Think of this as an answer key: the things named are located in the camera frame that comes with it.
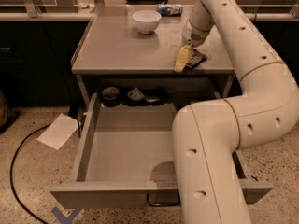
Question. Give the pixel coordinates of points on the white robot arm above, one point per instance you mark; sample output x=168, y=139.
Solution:
x=206, y=134

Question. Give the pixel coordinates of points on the black items with label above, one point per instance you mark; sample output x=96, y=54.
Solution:
x=137, y=97

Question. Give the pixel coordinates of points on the open grey top drawer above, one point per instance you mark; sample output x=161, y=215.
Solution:
x=124, y=154

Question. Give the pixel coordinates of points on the white paper sheet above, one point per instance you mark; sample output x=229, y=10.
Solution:
x=58, y=132

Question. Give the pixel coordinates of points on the black metal drawer handle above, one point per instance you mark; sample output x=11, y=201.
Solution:
x=163, y=199

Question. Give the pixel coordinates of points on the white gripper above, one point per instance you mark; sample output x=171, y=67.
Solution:
x=192, y=34

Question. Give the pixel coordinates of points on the black tape roll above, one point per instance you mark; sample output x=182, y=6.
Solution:
x=110, y=96

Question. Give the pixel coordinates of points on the blue white snack packet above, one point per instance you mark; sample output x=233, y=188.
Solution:
x=169, y=9

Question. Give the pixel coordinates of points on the white ceramic bowl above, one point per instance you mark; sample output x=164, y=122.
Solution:
x=146, y=21

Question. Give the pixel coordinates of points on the grey cabinet with top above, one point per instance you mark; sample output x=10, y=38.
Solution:
x=113, y=47

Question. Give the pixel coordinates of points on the black rxbar chocolate wrapper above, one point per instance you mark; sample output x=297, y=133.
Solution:
x=195, y=60

